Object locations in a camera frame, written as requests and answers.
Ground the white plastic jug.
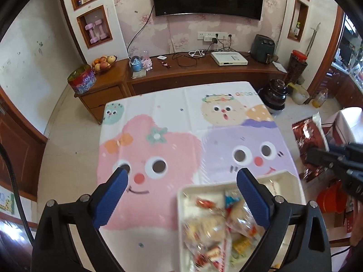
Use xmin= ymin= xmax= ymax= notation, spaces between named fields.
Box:
xmin=292 ymin=84 xmax=310 ymax=105

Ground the person's right hand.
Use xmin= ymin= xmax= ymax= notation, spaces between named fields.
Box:
xmin=349 ymin=197 xmax=363 ymax=249

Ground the wooden television cabinet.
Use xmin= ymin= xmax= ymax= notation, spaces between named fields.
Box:
xmin=74 ymin=51 xmax=288 ymax=122

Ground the wicker basket red lid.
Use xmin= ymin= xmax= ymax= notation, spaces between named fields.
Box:
xmin=287 ymin=49 xmax=308 ymax=83

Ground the red cookie packet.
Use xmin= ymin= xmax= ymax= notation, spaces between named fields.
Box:
xmin=196 ymin=245 xmax=222 ymax=270

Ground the blue and white candy packet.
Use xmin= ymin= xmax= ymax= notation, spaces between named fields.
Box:
xmin=224 ymin=190 xmax=241 ymax=207

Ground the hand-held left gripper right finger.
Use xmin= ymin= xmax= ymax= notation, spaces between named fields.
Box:
xmin=236 ymin=168 xmax=332 ymax=272

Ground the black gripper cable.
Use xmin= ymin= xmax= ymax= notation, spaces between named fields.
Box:
xmin=0 ymin=143 xmax=36 ymax=245

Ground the wooden cupboard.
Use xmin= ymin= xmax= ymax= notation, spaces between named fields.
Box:
xmin=0 ymin=86 xmax=49 ymax=202

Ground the yellow liquid bottle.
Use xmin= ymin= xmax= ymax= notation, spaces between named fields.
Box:
xmin=312 ymin=88 xmax=329 ymax=108

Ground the pale puffed snack bag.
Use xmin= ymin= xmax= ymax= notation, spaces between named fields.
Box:
xmin=227 ymin=201 xmax=256 ymax=230

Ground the dark red snack packet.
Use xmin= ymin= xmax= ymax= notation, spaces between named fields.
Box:
xmin=292 ymin=113 xmax=329 ymax=182

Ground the orange and white snack packet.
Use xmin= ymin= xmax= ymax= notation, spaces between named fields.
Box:
xmin=233 ymin=236 xmax=253 ymax=254

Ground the pink toy figure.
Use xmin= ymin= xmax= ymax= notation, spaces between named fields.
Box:
xmin=141 ymin=51 xmax=154 ymax=71

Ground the dark ceramic pot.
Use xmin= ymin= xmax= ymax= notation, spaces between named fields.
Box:
xmin=257 ymin=79 xmax=290 ymax=115

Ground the white set-top box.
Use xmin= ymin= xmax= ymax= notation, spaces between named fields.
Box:
xmin=210 ymin=51 xmax=248 ymax=66

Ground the dark green air fryer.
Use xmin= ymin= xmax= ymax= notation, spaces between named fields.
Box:
xmin=252 ymin=34 xmax=276 ymax=64

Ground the cartoon printed tablecloth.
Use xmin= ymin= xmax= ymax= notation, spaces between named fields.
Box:
xmin=96 ymin=81 xmax=307 ymax=272

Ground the green snack packet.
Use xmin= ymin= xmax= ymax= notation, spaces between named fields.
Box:
xmin=230 ymin=253 xmax=247 ymax=267

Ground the red and white wafer box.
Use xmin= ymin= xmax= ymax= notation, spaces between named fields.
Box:
xmin=220 ymin=232 xmax=233 ymax=272

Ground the black television cable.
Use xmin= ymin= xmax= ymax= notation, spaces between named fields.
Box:
xmin=127 ymin=4 xmax=155 ymax=58

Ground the mop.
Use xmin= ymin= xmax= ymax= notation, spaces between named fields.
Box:
xmin=305 ymin=23 xmax=322 ymax=56

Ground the fruit bowl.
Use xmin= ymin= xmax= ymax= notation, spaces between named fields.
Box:
xmin=91 ymin=55 xmax=117 ymax=74

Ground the colourful wall chart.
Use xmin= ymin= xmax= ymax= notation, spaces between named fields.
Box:
xmin=0 ymin=185 xmax=15 ymax=214

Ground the wooden kitchen cabinet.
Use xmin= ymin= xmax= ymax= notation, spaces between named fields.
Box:
xmin=330 ymin=62 xmax=363 ymax=108

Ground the small red snack packet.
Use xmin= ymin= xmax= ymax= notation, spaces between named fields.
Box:
xmin=196 ymin=197 xmax=217 ymax=210

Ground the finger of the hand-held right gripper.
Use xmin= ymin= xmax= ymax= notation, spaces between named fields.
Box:
xmin=329 ymin=142 xmax=363 ymax=157
xmin=307 ymin=147 xmax=354 ymax=177

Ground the white wall socket strip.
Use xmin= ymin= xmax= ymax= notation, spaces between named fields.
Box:
xmin=197 ymin=31 xmax=236 ymax=41

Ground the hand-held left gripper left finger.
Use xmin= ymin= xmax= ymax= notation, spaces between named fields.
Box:
xmin=33 ymin=167 xmax=129 ymax=272

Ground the white cloth covered appliance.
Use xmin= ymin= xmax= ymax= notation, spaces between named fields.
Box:
xmin=323 ymin=106 xmax=363 ymax=148

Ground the white wall shelf unit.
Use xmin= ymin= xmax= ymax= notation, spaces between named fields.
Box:
xmin=59 ymin=0 xmax=128 ymax=66
xmin=286 ymin=0 xmax=311 ymax=43

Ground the pink dumbbell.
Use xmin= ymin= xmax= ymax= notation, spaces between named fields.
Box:
xmin=95 ymin=19 xmax=110 ymax=39
xmin=85 ymin=23 xmax=100 ymax=44

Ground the round decorated tin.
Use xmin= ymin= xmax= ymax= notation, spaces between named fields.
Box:
xmin=67 ymin=65 xmax=96 ymax=94

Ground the red plastic basin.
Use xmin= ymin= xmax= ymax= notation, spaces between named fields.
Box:
xmin=316 ymin=180 xmax=355 ymax=214

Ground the white plastic tray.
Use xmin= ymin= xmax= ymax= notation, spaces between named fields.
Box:
xmin=177 ymin=170 xmax=301 ymax=272

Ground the blue snow globe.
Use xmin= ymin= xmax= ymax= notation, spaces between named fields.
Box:
xmin=129 ymin=56 xmax=143 ymax=73

